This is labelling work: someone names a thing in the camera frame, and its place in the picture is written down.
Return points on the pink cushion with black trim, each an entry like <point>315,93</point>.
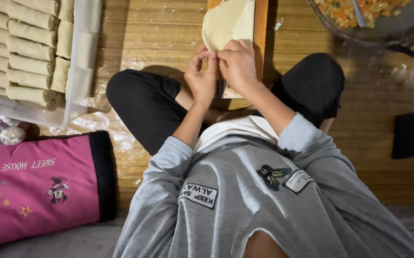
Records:
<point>38,186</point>

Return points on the black rectangular pouch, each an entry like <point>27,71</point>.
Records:
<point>405,136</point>

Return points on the rows of rolled spring rolls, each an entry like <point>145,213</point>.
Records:
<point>28,46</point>

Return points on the black frying pan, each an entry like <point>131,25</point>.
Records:
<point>396,30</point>

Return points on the wooden cutting board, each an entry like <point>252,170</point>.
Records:
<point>260,36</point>

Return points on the person's right hand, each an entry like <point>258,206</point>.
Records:
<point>241,70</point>

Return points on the pale spring roll wrapper sheet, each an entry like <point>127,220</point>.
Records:
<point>228,23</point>

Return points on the clear plastic container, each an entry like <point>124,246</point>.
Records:
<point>80,71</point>

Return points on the person's white undershirt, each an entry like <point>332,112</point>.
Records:
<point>235,129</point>

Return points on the person's left hand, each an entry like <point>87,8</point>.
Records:
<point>200,80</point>

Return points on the metal spoon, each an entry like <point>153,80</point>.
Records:
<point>359,14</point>

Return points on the person's grey sweatshirt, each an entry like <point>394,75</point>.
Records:
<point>264,200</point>

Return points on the person's black trousers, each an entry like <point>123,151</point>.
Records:
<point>146,107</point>

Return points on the chopped vegetable filling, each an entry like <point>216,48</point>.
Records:
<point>339,12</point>

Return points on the stack of pastry wrappers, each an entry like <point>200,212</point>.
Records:
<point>232,93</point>

